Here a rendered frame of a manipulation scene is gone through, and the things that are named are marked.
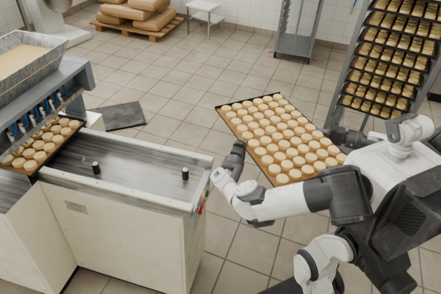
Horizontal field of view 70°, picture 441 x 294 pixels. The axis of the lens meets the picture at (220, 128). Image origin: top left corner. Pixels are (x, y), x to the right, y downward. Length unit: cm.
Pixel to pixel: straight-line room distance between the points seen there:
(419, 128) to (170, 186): 99
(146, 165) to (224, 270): 94
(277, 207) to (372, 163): 29
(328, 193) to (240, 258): 141
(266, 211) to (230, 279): 125
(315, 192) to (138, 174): 89
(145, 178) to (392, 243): 100
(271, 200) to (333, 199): 17
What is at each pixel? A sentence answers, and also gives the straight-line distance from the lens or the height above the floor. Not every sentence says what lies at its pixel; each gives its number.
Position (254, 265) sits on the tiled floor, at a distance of 222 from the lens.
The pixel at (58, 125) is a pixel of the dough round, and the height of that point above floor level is 92.
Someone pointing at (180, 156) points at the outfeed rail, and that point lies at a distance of 154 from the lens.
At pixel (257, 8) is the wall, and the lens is 512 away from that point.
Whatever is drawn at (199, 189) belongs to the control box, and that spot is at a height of 84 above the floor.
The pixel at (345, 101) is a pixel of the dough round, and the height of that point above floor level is 79.
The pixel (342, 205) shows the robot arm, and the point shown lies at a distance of 89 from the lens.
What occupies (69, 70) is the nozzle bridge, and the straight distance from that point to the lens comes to 170.
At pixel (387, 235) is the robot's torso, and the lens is 107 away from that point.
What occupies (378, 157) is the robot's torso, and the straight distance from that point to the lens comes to 102.
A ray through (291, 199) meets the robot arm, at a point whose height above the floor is 125.
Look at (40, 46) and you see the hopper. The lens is 178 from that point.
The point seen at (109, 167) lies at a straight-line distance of 160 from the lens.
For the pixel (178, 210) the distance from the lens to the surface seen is 134.
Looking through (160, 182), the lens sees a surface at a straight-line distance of 149.
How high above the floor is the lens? 195
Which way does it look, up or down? 39 degrees down
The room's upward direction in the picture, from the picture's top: 3 degrees clockwise
